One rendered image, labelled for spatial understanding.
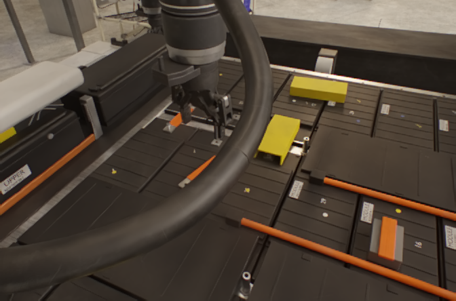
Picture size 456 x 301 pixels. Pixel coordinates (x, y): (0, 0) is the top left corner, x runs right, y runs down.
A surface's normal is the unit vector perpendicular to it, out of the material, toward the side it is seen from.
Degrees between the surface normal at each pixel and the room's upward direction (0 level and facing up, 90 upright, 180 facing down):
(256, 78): 25
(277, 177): 0
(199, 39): 90
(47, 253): 10
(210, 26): 90
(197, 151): 0
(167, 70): 0
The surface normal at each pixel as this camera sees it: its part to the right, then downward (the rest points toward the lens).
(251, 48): -0.12, -0.39
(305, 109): -0.02, -0.80
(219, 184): 0.48, -0.30
